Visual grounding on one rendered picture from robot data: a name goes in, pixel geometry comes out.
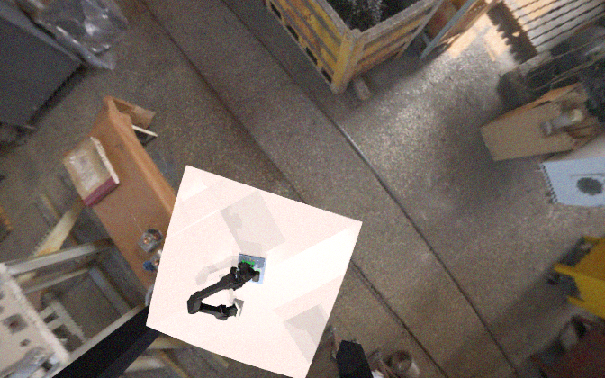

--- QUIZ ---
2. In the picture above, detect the light blue switch panel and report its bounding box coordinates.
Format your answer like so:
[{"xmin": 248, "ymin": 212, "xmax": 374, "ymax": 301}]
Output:
[{"xmin": 238, "ymin": 254, "xmax": 266, "ymax": 284}]

